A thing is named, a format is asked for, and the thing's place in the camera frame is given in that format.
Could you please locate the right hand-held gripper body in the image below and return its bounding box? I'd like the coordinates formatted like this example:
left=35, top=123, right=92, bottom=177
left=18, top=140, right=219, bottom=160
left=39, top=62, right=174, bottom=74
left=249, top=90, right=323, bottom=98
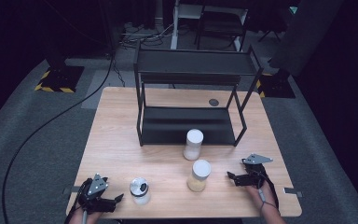
left=239, top=153, right=274, bottom=189

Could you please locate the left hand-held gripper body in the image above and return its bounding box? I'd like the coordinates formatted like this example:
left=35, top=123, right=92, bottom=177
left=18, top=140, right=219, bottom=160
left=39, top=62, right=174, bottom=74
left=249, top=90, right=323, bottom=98
left=77, top=173, right=118, bottom=214

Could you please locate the metal-lid glass shaker jar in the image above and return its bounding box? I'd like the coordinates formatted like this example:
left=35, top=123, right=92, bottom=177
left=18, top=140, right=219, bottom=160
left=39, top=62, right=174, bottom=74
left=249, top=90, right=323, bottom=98
left=129, top=176, right=152, bottom=206

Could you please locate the white-lid jar of yellow powder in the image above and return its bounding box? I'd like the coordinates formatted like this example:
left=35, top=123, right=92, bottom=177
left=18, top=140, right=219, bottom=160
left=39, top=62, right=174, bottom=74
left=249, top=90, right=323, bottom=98
left=186, top=159, right=213, bottom=192

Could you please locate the white-lid jar of white powder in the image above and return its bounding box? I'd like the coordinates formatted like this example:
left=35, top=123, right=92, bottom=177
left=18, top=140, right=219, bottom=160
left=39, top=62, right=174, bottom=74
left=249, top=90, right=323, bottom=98
left=183, top=128, right=205, bottom=161

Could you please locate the black two-tier metal shelf rack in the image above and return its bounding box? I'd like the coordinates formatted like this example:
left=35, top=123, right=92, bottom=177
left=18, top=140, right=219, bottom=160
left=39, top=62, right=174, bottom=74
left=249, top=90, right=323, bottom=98
left=133, top=43, right=265, bottom=147

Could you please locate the person's left hand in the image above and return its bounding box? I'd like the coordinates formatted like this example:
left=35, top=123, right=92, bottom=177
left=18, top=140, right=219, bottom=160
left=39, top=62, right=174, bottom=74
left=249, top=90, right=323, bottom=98
left=69, top=207, right=103, bottom=224

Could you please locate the person's right hand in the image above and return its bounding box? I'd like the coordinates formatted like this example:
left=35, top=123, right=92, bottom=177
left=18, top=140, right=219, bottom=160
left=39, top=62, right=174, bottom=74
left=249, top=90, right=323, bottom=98
left=245, top=186, right=280, bottom=217

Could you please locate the grey curtain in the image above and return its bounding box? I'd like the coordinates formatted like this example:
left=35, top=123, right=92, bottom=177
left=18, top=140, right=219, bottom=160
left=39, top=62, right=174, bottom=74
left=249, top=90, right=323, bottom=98
left=268, top=0, right=345, bottom=77

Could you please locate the black chair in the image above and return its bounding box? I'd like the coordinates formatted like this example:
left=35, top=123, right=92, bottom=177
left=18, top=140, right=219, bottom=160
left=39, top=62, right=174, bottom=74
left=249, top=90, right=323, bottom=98
left=194, top=5, right=247, bottom=50

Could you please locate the right hand-held gripper cable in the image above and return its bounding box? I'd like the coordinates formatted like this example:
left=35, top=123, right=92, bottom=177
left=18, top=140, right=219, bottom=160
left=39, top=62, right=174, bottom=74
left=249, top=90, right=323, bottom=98
left=255, top=172, right=280, bottom=217

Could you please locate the hand-held gripper cable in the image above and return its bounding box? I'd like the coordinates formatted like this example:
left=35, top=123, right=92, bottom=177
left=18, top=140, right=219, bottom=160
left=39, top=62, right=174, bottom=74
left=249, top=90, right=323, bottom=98
left=64, top=178, right=91, bottom=224
left=255, top=172, right=280, bottom=217

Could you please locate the left hand-held gripper cable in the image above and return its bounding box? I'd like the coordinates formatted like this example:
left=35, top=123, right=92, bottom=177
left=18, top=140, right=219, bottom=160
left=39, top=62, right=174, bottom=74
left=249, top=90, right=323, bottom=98
left=64, top=178, right=91, bottom=224

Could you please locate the black yellow-striped base plate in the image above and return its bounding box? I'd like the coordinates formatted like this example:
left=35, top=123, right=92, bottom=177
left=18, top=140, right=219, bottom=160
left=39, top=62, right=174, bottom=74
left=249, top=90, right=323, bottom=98
left=255, top=72, right=296, bottom=99
left=34, top=65, right=85, bottom=93

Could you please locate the thick black floor cable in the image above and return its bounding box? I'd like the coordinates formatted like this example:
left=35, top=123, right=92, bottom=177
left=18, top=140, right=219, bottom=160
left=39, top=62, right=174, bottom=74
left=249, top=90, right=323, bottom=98
left=1, top=52, right=116, bottom=224

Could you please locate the thin black floor cable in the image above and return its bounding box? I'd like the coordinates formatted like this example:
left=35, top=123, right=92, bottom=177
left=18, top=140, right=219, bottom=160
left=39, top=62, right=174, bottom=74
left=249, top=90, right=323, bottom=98
left=113, top=58, right=127, bottom=88

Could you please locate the bundle of floor cables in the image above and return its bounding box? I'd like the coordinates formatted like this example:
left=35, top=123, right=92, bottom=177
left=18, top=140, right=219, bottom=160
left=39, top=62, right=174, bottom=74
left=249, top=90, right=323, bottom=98
left=118, top=21, right=175, bottom=49

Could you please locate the white desk frame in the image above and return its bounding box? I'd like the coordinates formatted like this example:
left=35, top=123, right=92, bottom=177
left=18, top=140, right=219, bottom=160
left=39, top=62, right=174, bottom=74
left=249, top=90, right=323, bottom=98
left=170, top=0, right=250, bottom=52

